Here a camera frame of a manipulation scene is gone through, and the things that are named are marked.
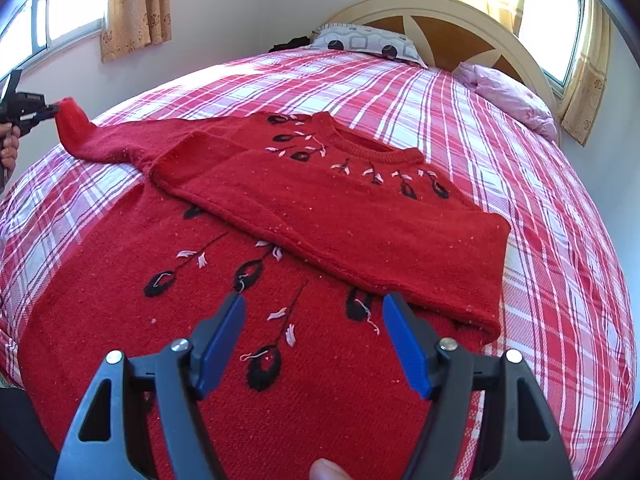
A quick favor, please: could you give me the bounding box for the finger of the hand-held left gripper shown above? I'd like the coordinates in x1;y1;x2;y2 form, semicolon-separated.
30;102;62;123

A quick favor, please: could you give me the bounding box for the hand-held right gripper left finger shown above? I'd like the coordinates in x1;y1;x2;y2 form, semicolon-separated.
55;292;247;480

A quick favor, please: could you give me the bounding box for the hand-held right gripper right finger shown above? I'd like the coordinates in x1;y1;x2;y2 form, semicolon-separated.
382;292;573;480

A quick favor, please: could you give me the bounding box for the red knitted sweater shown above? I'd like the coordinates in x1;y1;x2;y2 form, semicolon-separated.
17;97;512;480

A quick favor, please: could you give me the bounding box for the person's left hand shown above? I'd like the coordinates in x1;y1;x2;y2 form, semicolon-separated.
0;122;22;173

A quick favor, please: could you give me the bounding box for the person's right hand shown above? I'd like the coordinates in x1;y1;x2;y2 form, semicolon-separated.
309;458;351;480

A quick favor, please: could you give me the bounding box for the window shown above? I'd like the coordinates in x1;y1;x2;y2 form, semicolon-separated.
0;0;108;81
517;0;588;98

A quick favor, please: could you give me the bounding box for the red plaid bedsheet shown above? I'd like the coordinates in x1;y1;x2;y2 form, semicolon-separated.
0;47;638;480

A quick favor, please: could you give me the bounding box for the dark cloth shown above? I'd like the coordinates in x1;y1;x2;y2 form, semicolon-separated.
268;36;313;53

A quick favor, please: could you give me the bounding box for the pink pillow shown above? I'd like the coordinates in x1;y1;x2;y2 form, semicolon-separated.
457;62;558;142

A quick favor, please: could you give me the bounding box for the grey patterned pillow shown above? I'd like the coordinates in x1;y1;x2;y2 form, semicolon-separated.
307;23;428;67

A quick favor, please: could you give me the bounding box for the cream wooden headboard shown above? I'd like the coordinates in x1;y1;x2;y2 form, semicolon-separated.
320;0;561;111

